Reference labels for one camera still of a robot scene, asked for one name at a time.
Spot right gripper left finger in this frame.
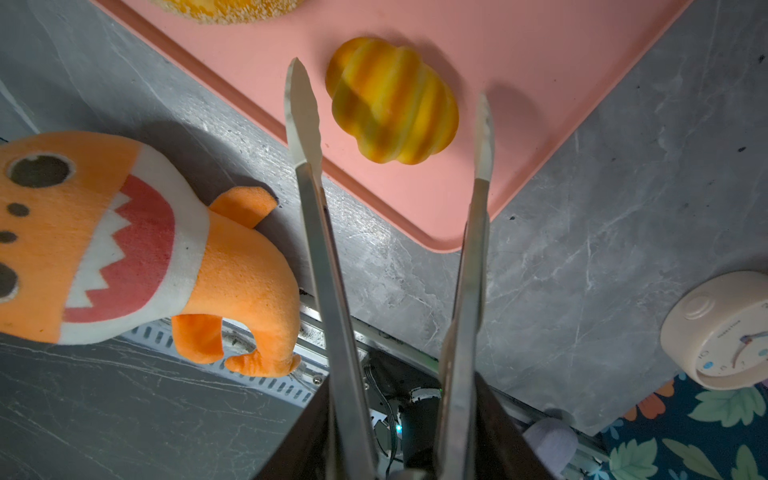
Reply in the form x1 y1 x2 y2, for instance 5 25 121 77
254 379 330 480

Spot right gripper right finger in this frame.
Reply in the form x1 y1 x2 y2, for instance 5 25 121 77
474 373 553 480

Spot metal tongs with white tips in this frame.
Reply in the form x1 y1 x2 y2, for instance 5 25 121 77
284 59 495 479

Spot round ridged fake bread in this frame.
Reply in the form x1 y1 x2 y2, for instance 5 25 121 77
325 37 460 165

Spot sugared cream fake bun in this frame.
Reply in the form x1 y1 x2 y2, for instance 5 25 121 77
153 0 303 25

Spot lavender cylinder object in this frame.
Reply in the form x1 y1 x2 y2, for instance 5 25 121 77
523 418 579 479

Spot cream round alarm clock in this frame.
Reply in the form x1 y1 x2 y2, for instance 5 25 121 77
660 271 767 390

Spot orange shark plush toy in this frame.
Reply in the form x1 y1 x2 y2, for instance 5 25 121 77
1 131 301 378

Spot pink plastic tray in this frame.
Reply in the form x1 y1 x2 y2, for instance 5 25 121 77
100 1 686 253

